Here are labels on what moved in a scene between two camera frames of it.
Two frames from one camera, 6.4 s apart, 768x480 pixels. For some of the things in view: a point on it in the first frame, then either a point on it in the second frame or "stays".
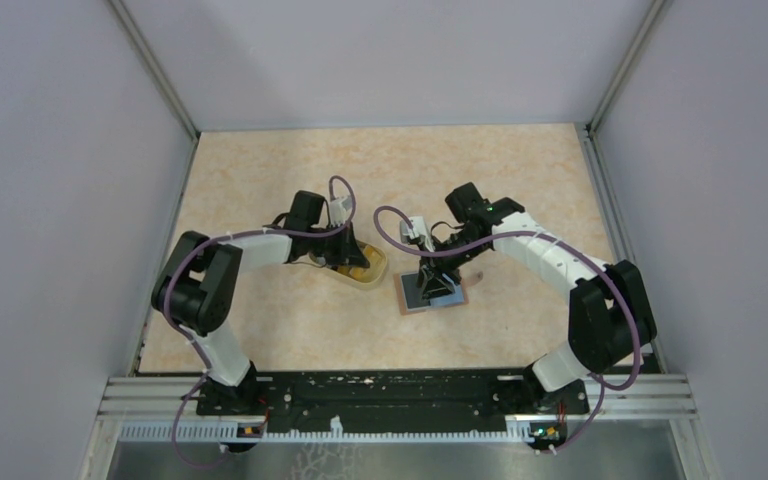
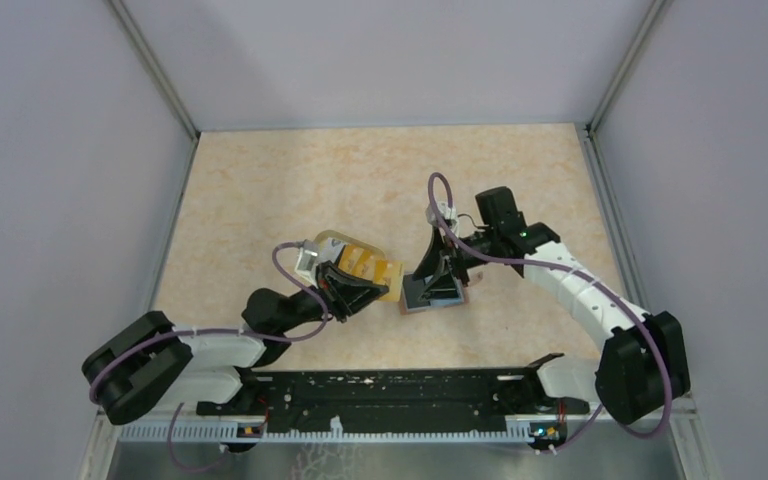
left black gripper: (348, 252) to (344, 293)
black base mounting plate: (387, 397) stays
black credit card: (412, 292) stays
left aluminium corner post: (151, 60) stays
